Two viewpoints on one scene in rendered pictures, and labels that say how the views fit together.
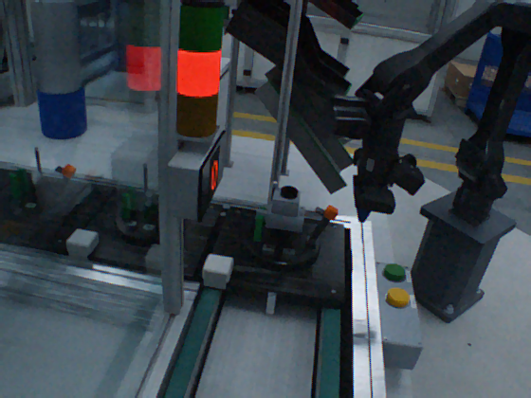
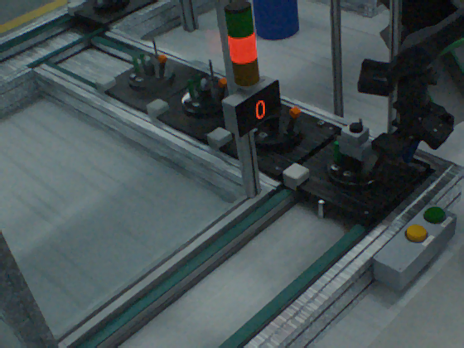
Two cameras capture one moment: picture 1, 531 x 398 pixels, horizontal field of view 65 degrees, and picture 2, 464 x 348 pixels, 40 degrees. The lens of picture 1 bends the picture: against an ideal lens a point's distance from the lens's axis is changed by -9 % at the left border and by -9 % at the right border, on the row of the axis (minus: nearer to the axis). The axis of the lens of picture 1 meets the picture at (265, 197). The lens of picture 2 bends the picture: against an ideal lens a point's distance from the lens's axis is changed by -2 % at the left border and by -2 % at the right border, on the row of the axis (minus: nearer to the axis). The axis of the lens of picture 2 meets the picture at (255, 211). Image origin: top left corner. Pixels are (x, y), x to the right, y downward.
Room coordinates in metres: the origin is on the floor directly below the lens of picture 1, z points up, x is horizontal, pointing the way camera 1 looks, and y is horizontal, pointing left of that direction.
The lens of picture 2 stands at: (-0.30, -0.67, 1.89)
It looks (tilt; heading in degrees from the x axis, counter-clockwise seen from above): 41 degrees down; 44
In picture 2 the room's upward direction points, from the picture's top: 8 degrees counter-clockwise
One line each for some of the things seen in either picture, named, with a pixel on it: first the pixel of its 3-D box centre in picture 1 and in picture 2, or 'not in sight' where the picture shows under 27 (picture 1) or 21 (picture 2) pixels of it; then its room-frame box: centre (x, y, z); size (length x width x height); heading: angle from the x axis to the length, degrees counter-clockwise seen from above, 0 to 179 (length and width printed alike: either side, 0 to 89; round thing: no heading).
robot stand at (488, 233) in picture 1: (453, 255); not in sight; (0.74, -0.40, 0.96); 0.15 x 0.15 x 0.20; 40
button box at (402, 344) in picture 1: (393, 311); (415, 244); (0.59, -0.25, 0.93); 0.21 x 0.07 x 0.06; 175
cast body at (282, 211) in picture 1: (281, 206); (352, 137); (0.69, -0.03, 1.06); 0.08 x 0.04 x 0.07; 86
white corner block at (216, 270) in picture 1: (217, 271); (296, 176); (0.60, 0.07, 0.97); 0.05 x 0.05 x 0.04; 85
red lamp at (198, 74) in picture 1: (198, 69); (242, 45); (0.51, 0.09, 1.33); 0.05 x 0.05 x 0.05
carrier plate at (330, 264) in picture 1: (280, 252); (356, 174); (0.69, -0.04, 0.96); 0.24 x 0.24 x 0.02; 85
